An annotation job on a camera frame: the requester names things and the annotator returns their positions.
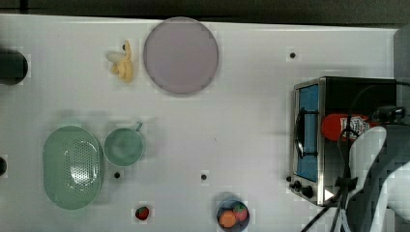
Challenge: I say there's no toy strawberry on table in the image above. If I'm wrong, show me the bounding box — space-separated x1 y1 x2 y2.
134 207 150 220

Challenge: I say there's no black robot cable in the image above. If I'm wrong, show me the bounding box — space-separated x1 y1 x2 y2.
301 84 410 232

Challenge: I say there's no green mug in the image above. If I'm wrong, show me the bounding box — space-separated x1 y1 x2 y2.
102 122 146 167

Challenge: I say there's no red ketchup bottle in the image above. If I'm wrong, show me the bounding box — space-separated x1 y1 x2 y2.
321 114 378 142

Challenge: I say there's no orange toy fruit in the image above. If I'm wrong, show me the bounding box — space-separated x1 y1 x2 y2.
219 211 237 228

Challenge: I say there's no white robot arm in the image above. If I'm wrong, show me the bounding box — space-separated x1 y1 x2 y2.
345 106 409 232

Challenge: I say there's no peeled toy banana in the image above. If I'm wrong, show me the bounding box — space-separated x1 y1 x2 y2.
106 40 133 83

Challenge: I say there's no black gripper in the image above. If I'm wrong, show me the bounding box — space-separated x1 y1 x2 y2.
370 105 406 124

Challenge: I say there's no toy strawberry in bowl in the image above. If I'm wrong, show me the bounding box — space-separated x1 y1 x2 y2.
232 203 249 222

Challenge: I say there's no purple round plate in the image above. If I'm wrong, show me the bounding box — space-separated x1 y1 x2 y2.
143 17 219 95

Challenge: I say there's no green perforated colander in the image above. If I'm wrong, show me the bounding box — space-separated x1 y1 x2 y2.
43 126 103 210

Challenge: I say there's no black cylinder container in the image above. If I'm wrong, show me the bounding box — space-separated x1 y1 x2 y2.
0 49 28 85

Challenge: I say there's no black toaster oven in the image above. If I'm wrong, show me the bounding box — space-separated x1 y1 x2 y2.
287 76 396 206

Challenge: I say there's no blue bowl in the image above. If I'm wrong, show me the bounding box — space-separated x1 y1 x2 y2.
216 199 250 232

